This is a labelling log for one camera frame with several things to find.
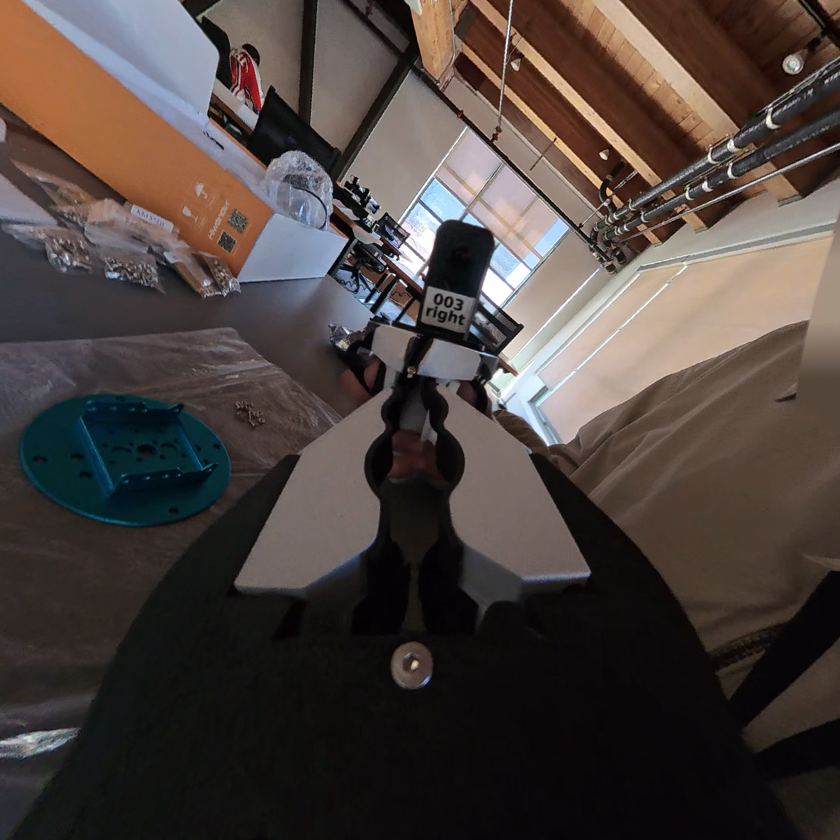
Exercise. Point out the bag of brass standoffs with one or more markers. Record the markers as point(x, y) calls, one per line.
point(210, 275)

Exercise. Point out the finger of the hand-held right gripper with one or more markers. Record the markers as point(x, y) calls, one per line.
point(394, 348)
point(456, 362)

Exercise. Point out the red and white jacket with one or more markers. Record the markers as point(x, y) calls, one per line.
point(246, 75)

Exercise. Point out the black monitor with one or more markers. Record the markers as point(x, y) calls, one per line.
point(289, 134)

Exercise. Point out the crumpled clear wrapper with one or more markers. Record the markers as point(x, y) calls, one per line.
point(344, 336)

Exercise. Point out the pile of small screws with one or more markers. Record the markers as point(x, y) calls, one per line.
point(250, 413)

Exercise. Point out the black ceiling pipe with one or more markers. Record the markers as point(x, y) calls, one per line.
point(728, 167)
point(722, 148)

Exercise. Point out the ceiling lamp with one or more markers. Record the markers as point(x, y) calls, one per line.
point(516, 62)
point(794, 62)

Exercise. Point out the clear wrapped bundle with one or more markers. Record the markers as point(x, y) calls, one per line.
point(298, 187)

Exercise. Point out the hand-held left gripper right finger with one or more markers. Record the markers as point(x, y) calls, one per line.
point(518, 518)

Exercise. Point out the blue round metal plate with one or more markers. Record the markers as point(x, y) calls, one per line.
point(52, 472)

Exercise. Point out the orange and white cardboard box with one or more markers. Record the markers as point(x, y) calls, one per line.
point(98, 131)

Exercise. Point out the person's right hand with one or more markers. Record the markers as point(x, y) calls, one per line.
point(408, 456)

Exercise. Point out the white foam sheet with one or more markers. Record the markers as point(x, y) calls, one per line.
point(13, 203)

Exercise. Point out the small bag of screws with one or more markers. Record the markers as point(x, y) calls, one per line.
point(65, 253)
point(131, 269)
point(148, 220)

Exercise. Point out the blue square metal bracket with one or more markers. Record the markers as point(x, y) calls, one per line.
point(138, 453)

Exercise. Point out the dark grey desk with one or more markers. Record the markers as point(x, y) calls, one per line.
point(275, 308)

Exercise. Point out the bright window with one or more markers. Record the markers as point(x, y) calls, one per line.
point(485, 223)

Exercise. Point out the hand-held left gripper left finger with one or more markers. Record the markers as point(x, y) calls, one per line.
point(308, 518)

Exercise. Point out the background work table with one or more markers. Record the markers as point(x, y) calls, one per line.
point(380, 262)

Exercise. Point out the clear plastic bag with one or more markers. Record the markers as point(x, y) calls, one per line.
point(164, 367)

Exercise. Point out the person's right forearm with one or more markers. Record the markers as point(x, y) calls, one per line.
point(623, 472)

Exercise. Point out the thin grey ceiling pipe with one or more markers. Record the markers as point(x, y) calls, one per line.
point(735, 190)

